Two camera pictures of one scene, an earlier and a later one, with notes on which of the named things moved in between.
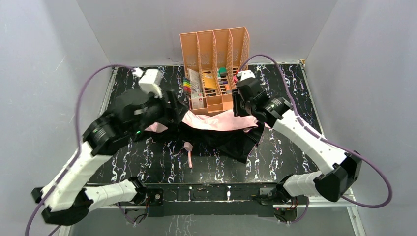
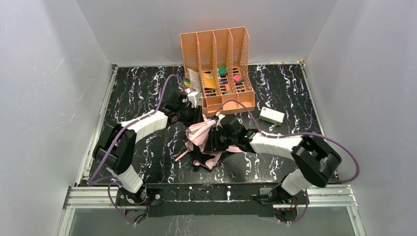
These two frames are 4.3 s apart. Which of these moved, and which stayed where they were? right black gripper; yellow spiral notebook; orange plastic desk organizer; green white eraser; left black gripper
Moved: left black gripper; right black gripper
Stayed: green white eraser; yellow spiral notebook; orange plastic desk organizer
